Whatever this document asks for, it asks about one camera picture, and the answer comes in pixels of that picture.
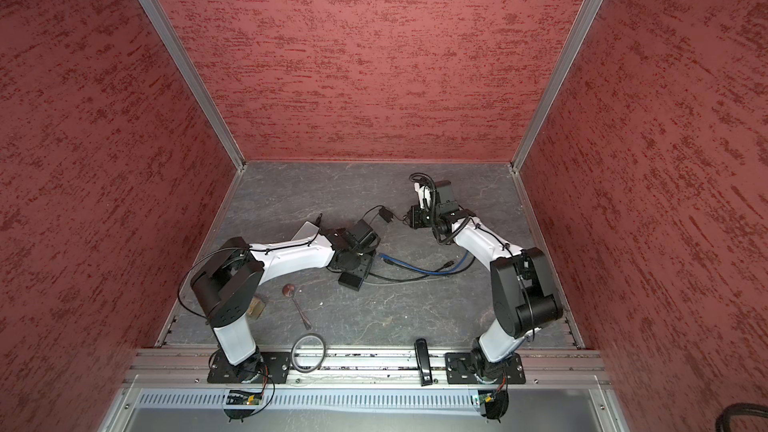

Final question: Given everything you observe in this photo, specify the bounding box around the black cable ring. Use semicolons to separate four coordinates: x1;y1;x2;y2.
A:
290;333;327;374

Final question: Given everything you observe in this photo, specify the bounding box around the black power adapter with cord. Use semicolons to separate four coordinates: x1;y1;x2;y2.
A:
312;213;365;292

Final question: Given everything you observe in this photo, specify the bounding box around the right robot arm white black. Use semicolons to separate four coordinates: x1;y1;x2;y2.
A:
406;172;563;380

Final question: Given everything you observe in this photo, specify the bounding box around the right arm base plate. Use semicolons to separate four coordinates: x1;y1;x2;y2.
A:
444;350;526;386

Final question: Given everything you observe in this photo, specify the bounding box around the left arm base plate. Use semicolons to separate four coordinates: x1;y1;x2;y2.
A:
207;349;290;386

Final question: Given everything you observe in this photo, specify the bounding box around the metal spoon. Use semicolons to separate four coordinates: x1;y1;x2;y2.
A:
282;283;312;330

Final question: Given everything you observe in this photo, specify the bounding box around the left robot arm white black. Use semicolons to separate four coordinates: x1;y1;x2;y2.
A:
189;219;380;366

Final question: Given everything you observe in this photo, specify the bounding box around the black ethernet cable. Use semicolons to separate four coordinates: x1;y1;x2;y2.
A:
362;254;478;284

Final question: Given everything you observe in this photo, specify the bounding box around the black hose bottom right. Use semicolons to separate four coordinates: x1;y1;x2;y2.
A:
715;403;768;432

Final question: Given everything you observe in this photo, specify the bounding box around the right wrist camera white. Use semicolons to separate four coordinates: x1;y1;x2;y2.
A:
414;182;432;210

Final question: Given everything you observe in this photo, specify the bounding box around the black clip handle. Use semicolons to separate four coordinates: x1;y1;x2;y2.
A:
414;338;434;387

